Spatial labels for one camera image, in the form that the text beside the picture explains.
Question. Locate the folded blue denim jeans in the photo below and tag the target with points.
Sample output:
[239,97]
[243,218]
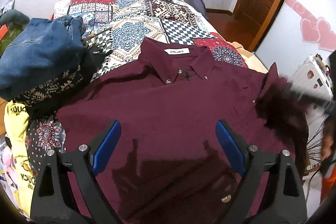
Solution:
[42,51]

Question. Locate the yellow printed garment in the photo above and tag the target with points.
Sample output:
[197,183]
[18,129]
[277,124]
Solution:
[16,121]

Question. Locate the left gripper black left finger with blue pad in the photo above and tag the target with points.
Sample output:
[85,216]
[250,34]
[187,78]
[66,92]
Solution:
[53,199]

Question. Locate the dark grey backpack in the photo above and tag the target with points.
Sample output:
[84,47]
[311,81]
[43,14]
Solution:
[199,6]

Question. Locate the pink heart wall decoration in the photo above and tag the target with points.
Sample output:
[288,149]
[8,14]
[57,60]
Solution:
[314,30]

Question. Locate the black patterned folded garment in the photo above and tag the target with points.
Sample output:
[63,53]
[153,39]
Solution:
[51,95]

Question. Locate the orange box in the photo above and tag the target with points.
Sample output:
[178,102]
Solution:
[3,31]

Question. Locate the colourful patchwork bedspread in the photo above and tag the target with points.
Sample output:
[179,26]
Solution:
[120,26]

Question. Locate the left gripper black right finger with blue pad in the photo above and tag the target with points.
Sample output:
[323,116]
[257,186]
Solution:
[283,201]

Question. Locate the green fabric pile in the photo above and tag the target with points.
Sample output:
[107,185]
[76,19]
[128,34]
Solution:
[10,36]

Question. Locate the dark teal plush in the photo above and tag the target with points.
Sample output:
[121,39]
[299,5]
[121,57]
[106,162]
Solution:
[13,16]

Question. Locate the maroon button-down shirt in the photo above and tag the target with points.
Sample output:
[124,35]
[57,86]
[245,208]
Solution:
[168,166]

